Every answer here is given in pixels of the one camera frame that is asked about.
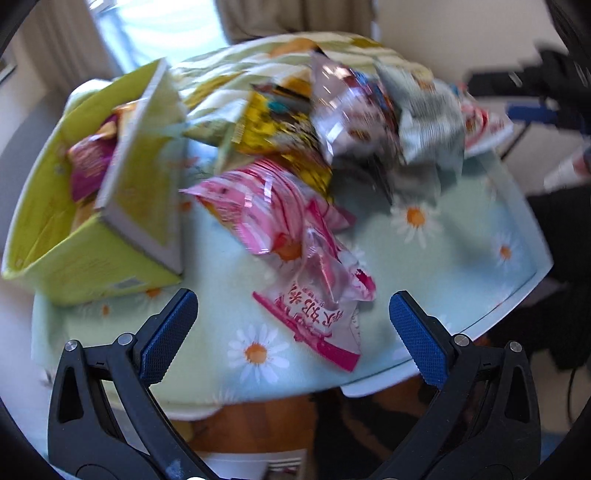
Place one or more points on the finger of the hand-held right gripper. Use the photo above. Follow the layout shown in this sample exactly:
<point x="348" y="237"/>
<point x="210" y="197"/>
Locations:
<point x="498" y="78"/>
<point x="531" y="113"/>

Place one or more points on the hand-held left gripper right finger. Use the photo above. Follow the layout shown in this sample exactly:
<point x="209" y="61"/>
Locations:
<point x="418" y="344"/>

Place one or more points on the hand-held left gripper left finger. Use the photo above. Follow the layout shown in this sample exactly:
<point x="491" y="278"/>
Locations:
<point x="168" y="339"/>

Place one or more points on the red white snack packet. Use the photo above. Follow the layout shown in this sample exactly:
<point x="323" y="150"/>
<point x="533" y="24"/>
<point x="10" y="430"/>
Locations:
<point x="485" y="127"/>

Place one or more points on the grey-green snack packet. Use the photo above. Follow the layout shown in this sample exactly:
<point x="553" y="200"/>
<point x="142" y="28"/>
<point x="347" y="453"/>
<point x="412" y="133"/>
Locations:
<point x="425" y="120"/>

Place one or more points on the clear pink-edged snack packet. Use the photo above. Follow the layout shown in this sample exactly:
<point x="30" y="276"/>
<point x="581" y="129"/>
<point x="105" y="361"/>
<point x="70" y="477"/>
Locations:
<point x="314" y="314"/>

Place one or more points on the clear silver snack packet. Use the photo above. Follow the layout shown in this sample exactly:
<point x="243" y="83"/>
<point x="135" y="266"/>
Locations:
<point x="351" y="106"/>

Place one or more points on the pink striped snack packet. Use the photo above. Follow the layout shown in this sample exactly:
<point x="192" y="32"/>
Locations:
<point x="249" y="194"/>

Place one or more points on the green cardboard box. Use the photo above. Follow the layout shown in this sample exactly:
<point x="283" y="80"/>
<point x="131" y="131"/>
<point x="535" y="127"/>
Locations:
<point x="41" y="207"/>

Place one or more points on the pale green snack packet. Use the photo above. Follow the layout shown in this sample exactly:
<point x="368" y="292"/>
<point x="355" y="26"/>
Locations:
<point x="212" y="124"/>

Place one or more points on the yellow snack packet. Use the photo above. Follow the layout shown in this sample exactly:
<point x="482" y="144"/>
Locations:
<point x="272" y="129"/>

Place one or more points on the daisy print tablecloth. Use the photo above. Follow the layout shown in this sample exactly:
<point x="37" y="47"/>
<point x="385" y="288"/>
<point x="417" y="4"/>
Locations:
<point x="461" y="258"/>

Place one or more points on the purple snack packet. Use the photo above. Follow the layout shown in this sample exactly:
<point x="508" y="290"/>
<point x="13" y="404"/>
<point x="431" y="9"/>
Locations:
<point x="90" y="161"/>

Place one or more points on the beige curtain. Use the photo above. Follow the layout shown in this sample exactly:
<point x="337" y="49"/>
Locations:
<point x="60" y="41"/>
<point x="295" y="18"/>

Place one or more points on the striped floral blanket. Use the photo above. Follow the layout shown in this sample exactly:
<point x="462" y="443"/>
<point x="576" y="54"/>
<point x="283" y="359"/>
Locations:
<point x="217" y="69"/>

